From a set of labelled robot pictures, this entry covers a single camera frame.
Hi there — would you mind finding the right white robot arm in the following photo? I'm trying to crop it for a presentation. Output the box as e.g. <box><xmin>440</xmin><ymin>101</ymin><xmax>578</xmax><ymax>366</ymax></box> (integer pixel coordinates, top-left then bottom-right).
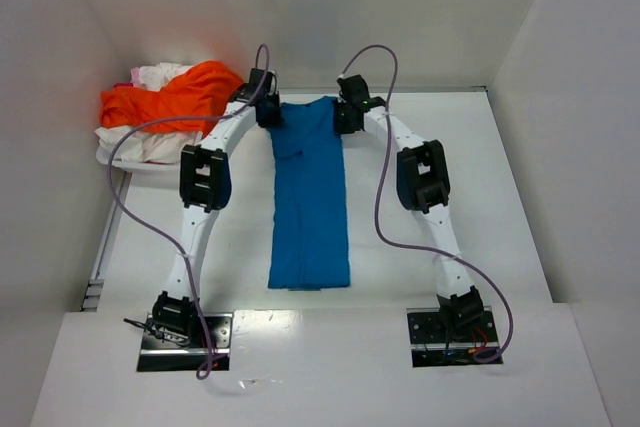
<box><xmin>333</xmin><ymin>75</ymin><xmax>484</xmax><ymax>342</ymax></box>

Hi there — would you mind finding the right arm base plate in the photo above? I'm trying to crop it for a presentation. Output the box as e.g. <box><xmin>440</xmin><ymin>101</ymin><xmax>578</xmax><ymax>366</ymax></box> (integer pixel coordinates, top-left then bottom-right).
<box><xmin>406</xmin><ymin>308</ymin><xmax>500</xmax><ymax>368</ymax></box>

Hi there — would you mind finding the blue t shirt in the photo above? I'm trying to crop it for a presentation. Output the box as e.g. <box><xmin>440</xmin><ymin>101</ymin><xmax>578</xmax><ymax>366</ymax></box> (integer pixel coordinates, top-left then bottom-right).
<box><xmin>268</xmin><ymin>96</ymin><xmax>351</xmax><ymax>290</ymax></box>

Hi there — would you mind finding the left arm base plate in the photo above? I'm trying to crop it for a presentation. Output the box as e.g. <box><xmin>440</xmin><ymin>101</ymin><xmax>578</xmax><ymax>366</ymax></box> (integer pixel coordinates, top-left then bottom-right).
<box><xmin>136</xmin><ymin>310</ymin><xmax>234</xmax><ymax>373</ymax></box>

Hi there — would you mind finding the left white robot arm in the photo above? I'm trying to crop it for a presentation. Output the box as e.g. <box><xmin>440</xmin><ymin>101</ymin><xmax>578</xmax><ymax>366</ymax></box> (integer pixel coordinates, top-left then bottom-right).
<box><xmin>151</xmin><ymin>68</ymin><xmax>283</xmax><ymax>343</ymax></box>

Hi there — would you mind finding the orange t shirt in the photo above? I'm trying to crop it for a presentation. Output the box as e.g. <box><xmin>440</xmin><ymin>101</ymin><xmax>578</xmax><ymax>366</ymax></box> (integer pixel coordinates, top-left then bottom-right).
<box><xmin>99</xmin><ymin>61</ymin><xmax>244</xmax><ymax>134</ymax></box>

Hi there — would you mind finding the white t shirt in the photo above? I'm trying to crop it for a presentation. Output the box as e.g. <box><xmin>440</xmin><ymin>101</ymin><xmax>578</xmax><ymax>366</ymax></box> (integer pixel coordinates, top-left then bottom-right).
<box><xmin>95</xmin><ymin>62</ymin><xmax>205</xmax><ymax>164</ymax></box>

